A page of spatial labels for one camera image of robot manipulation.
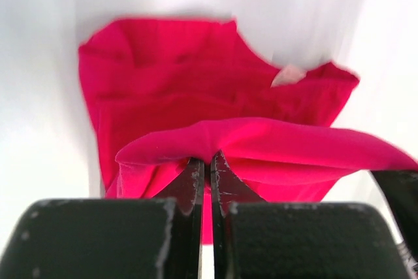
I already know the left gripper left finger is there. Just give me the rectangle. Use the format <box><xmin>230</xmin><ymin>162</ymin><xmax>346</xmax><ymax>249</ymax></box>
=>
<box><xmin>1</xmin><ymin>159</ymin><xmax>204</xmax><ymax>278</ymax></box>

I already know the magenta t shirt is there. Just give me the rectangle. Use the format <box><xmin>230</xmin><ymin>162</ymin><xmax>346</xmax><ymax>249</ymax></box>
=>
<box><xmin>77</xmin><ymin>16</ymin><xmax>418</xmax><ymax>246</ymax></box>

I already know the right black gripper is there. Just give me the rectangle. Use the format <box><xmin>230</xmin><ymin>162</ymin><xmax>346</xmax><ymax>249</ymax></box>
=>
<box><xmin>372</xmin><ymin>171</ymin><xmax>417</xmax><ymax>259</ymax></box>

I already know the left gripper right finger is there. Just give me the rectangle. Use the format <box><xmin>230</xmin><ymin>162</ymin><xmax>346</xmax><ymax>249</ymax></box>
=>
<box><xmin>210</xmin><ymin>153</ymin><xmax>413</xmax><ymax>279</ymax></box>

